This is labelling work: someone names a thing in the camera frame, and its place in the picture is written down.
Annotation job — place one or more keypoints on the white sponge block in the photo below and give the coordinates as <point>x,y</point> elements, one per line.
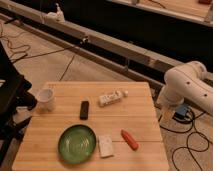
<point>105,146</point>

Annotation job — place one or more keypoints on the white bracket on rail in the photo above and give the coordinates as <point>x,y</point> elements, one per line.
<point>57,16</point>

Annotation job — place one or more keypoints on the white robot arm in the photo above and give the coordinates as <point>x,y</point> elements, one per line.
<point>185,81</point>

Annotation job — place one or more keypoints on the white plastic bottle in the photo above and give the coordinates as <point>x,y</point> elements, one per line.
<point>112,97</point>

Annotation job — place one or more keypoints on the long metal rail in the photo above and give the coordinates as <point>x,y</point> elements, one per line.
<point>142,43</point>

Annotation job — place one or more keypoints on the blue power box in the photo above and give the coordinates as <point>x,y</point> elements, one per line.
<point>181,111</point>

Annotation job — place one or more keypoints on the green ceramic bowl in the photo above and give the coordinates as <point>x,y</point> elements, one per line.
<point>76,144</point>

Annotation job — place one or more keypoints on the black remote control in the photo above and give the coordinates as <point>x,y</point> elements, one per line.
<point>84,110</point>

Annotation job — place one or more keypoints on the red pepper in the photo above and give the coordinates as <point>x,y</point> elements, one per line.
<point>130,140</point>

